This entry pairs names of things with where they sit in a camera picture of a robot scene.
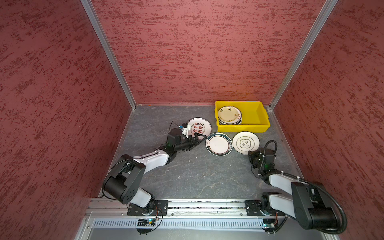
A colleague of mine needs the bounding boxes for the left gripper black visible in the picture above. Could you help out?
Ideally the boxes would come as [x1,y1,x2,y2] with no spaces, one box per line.
[175,132,207,151]

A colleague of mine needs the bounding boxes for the white plate flower outline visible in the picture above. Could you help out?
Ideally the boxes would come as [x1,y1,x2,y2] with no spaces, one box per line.
[232,132,260,155]

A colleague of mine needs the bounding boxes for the green rim plate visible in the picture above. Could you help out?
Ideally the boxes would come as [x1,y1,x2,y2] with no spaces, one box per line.
[206,133,233,157]

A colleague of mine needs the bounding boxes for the cream plate small flowers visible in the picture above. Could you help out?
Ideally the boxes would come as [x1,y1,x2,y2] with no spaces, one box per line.
[218,106,242,122]

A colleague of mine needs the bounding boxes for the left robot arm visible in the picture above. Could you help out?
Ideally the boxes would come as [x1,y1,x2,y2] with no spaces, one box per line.
[102,128,207,209]

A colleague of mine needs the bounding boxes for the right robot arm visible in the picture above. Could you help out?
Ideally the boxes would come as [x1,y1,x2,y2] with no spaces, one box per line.
[246,149,347,234]

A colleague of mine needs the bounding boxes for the yellow plastic bin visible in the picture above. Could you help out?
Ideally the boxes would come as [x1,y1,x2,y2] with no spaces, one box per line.
[215,101,271,133]

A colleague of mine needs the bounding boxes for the white plate red characters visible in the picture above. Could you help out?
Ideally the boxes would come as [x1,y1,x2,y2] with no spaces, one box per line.
[187,118,212,136]

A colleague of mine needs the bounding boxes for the right circuit board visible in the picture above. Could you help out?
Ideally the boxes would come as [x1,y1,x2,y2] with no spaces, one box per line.
[262,219,279,235]

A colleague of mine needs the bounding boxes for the circuit board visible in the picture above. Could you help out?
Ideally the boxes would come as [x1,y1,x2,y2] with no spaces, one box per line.
[136,219,157,235]
[262,219,279,235]

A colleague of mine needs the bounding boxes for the left circuit board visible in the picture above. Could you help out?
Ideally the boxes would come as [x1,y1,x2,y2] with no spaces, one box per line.
[136,219,157,235]

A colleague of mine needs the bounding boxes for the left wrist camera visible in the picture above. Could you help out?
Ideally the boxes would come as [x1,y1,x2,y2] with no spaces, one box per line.
[179,124,192,138]

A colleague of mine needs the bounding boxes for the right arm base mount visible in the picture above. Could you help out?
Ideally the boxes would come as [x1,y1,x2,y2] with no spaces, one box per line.
[245,200,273,217]

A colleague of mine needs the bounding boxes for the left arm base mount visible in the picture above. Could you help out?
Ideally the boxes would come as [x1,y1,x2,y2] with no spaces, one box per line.
[127,200,169,217]

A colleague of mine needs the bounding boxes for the black corrugated cable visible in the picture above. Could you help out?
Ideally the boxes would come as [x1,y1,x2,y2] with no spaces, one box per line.
[258,140,348,235]

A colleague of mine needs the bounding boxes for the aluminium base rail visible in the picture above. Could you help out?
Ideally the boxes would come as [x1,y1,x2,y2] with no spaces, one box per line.
[74,197,341,240]

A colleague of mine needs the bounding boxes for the aluminium corner post left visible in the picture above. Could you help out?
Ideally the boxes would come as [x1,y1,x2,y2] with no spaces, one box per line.
[81,0,137,110]

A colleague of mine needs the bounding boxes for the aluminium corner post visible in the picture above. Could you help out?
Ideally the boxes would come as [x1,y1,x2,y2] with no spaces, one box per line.
[81,0,137,110]
[269,0,338,111]

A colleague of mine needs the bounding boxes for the aluminium corner post right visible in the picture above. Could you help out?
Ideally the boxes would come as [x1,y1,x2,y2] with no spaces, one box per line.
[269,0,338,111]

